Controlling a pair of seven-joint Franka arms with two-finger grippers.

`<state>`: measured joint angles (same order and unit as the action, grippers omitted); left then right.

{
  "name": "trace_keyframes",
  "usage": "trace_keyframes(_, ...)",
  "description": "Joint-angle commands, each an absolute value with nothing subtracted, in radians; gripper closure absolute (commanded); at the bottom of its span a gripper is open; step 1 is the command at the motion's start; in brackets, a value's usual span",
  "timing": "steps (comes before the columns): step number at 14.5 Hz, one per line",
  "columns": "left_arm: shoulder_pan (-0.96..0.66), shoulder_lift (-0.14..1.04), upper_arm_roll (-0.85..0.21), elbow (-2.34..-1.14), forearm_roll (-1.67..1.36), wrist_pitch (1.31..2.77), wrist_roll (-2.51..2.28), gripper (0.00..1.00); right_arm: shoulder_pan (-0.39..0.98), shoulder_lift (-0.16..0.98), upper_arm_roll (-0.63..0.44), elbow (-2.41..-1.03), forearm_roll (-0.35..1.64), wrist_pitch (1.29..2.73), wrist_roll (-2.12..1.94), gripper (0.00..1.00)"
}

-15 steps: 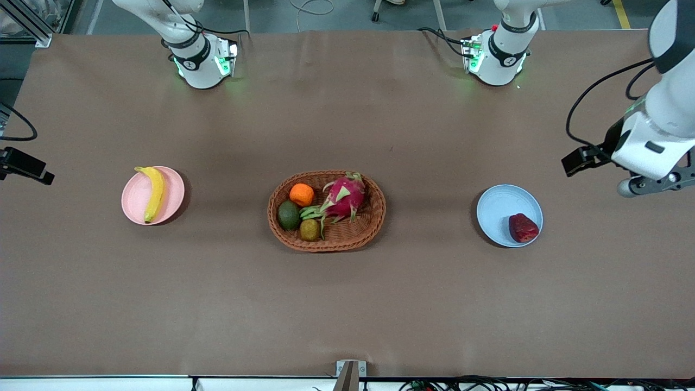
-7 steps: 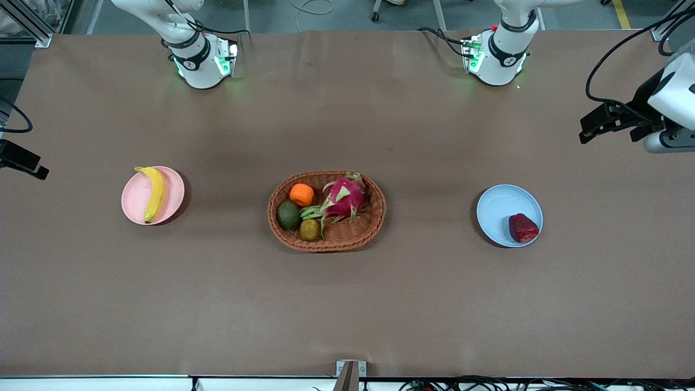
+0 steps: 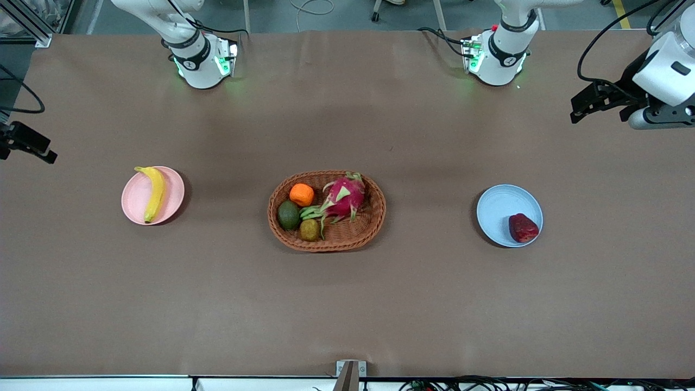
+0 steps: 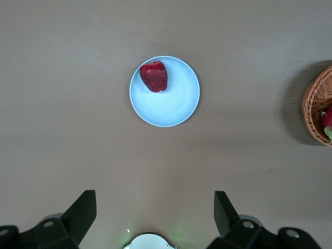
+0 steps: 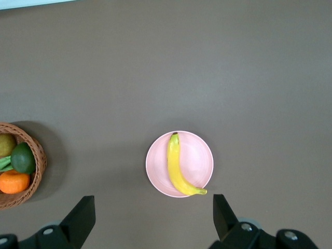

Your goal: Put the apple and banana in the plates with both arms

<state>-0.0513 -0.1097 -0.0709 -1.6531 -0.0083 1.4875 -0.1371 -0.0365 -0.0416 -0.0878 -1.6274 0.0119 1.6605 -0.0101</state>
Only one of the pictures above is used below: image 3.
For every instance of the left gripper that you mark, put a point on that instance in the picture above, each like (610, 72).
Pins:
(628, 80)

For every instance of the yellow banana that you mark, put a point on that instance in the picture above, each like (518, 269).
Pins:
(156, 193)

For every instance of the dark red apple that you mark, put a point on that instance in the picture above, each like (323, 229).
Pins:
(524, 228)

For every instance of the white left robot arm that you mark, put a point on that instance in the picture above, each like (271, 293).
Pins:
(502, 60)

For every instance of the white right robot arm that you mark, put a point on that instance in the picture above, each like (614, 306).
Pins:
(198, 65)

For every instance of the pink round plate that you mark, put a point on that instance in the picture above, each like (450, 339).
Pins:
(133, 201)

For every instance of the green lit connector box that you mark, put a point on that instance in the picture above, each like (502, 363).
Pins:
(225, 57)
(473, 54)

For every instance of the light blue round plate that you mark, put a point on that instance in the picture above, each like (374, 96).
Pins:
(497, 209)

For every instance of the grey table leg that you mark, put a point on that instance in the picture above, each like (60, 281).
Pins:
(247, 16)
(440, 16)

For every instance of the chair caster leg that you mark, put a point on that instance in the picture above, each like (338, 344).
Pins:
(386, 4)

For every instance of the brown wicker basket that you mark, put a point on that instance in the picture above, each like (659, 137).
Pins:
(369, 217)

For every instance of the green avocado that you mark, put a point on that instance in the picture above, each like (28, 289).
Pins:
(289, 215)

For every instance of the orange citrus fruit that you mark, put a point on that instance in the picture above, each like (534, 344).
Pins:
(302, 195)

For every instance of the pink dragon fruit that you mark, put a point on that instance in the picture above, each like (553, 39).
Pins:
(345, 198)

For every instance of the brown table cover sheet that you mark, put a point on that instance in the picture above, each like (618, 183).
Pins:
(347, 304)

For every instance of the aluminium frame post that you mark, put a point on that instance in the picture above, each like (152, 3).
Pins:
(27, 21)
(665, 30)

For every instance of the metal table edge bracket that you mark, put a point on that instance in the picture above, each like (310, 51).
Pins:
(350, 374)

